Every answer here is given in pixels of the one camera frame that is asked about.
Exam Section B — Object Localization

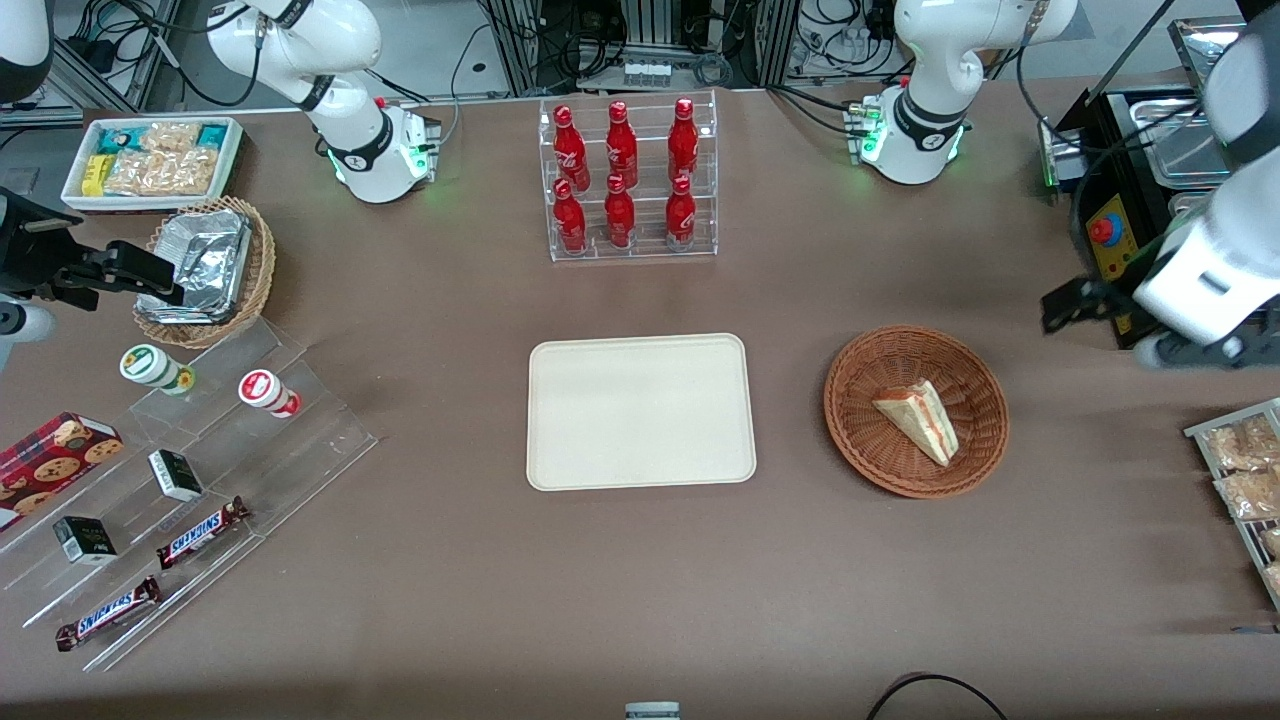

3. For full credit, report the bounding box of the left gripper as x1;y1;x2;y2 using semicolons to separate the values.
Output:
1042;215;1280;345

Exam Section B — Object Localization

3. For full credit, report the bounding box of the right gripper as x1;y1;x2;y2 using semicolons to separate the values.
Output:
0;188;187;312

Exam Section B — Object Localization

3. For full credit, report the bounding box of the triangular sandwich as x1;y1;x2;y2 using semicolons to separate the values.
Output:
872;379;961;468

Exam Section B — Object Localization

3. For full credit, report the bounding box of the light wicker basket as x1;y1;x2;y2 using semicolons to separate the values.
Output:
133;196;276;350

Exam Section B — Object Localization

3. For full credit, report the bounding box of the brown wicker basket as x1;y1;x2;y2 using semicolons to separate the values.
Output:
823;324;1010;500

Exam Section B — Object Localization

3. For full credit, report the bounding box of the cream plastic tray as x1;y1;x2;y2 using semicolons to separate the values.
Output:
526;333;758;493

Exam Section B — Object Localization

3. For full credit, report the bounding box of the white rectangular snack bin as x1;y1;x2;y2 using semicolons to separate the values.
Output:
60;116;245;213

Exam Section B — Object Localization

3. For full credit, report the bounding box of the green lid yogurt cup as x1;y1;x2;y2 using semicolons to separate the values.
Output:
120;344;196;396

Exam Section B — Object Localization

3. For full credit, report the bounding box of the aluminium foil container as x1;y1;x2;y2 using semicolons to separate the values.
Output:
137;210;253;324

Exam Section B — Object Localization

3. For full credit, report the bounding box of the clear cracker bag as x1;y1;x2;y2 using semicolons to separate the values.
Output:
140;122;201;154
172;148;220;197
105;150;179;197

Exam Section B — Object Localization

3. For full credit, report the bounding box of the black food warmer machine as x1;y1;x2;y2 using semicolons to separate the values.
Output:
1038;15;1280;351

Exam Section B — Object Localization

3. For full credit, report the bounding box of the red tartan cookie box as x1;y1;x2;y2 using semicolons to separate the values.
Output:
0;412;125;516

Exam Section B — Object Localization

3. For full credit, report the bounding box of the red lid yogurt cup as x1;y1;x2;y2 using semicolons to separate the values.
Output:
238;369;302;419

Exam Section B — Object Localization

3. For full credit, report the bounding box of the small black carton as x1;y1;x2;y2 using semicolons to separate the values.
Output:
148;449;205;503
52;516;119;566

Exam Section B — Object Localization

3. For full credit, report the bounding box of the clear acrylic stepped stand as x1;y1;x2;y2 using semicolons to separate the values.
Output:
0;318;379;673

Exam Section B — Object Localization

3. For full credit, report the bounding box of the Snickers chocolate bar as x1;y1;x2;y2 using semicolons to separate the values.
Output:
55;575;163;653
156;497;251;571

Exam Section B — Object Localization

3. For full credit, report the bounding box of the red cola bottle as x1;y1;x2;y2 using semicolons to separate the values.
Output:
605;100;639;191
604;174;636;249
553;104;591;193
665;174;697;247
668;97;699;186
552;178;587;255

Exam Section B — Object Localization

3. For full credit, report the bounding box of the clear acrylic bottle rack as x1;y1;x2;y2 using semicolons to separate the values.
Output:
538;90;719;263

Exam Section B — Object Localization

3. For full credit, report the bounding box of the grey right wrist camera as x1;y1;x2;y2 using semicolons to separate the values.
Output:
0;300;57;374

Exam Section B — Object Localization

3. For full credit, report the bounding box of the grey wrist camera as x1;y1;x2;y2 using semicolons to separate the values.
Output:
1134;334;1280;372
0;300;57;374

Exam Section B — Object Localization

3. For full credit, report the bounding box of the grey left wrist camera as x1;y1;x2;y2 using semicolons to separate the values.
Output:
1134;334;1280;372

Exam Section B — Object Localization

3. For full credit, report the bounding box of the grey wire rack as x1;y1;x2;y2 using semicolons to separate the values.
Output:
1184;398;1280;611

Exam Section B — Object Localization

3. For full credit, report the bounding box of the black floor cable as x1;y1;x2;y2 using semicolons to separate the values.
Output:
865;673;1009;720

